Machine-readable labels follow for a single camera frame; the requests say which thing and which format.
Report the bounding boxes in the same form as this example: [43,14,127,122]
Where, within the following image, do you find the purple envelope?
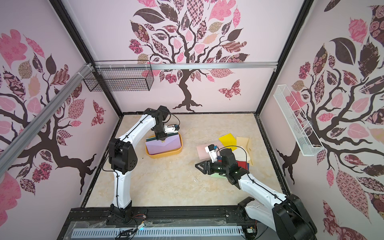
[145,134,182,155]

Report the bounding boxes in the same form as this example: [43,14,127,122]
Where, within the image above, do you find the red envelope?
[237,161,250,170]

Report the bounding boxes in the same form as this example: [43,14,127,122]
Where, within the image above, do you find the pink envelope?
[197,141,224,160]

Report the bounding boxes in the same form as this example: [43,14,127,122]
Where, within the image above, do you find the yellow plastic storage box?
[146,134,183,159]

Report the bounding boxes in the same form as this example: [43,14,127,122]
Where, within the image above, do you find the dark green envelope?
[146,136,157,142]

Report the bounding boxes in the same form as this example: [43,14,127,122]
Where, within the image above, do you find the light green envelope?
[211,173,225,178]

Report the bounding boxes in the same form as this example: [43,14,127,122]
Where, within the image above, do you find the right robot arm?
[195,145,318,240]

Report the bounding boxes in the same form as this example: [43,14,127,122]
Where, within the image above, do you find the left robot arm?
[108,106,180,224]

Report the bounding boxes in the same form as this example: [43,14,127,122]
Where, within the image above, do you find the white envelope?
[233,147,252,163]

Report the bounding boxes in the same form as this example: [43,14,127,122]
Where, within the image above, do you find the yellow envelope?
[219,133,237,151]

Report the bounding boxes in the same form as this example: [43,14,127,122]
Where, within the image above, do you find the beige envelope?
[236,136,254,166]

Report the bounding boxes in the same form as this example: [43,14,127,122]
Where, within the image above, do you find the black wire basket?
[83,62,155,92]

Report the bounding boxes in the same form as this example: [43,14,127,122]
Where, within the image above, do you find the aluminium rail back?
[96,62,278,70]

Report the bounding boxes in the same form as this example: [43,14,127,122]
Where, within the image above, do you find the aluminium rail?
[96,62,278,70]
[1,63,93,175]

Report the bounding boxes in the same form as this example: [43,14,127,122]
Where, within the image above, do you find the white cable duct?
[70,226,244,240]

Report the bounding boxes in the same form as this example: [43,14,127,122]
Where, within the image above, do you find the white wire shelf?
[274,85,325,157]

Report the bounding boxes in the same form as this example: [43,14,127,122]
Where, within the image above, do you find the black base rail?
[58,205,257,240]

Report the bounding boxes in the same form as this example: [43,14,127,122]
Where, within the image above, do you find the aluminium rail left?
[1,63,93,175]

